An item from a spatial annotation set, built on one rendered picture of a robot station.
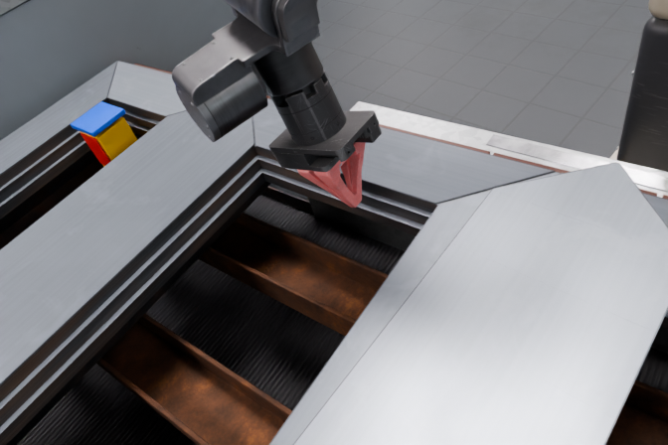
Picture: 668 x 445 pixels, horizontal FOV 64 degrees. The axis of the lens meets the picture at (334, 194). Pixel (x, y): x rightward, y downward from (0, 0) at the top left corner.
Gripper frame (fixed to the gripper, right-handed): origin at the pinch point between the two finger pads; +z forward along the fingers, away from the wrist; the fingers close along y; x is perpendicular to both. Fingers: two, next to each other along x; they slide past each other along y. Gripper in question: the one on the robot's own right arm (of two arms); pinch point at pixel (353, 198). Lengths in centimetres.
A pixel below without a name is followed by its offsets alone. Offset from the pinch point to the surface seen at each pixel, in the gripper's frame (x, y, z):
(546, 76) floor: 153, -48, 75
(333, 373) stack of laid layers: -17.7, 9.2, 2.8
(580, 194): 9.4, 19.9, 5.0
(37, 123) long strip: -6, -56, -14
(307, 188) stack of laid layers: 1.7, -9.4, 1.1
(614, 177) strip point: 12.9, 22.0, 5.4
